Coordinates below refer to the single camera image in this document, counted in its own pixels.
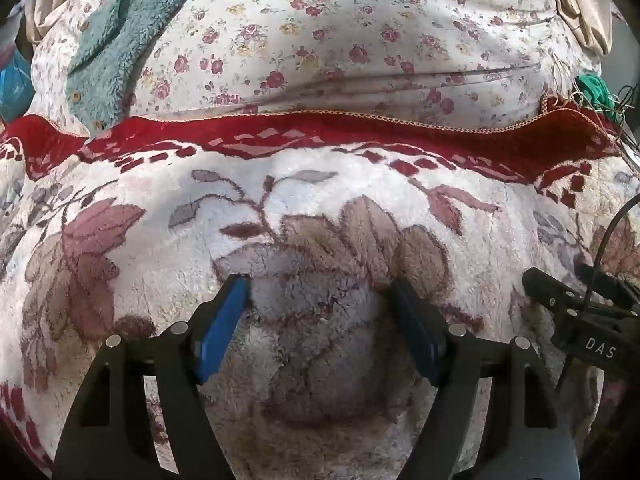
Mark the teal fluffy towel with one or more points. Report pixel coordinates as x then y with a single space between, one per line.
120 30

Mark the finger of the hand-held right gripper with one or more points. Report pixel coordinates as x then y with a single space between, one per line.
607 282
547 287

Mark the red and white plush blanket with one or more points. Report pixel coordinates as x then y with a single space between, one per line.
150 260

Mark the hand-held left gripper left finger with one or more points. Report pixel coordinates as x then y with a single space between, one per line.
225 320

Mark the floral bedsheet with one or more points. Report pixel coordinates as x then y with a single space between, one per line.
350 35

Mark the green yarn bundle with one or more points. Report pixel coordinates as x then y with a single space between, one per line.
595 90

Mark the blue plastic bag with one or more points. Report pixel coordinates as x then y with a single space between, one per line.
12 85

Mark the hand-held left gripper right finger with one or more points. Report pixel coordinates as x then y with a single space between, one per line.
415 325

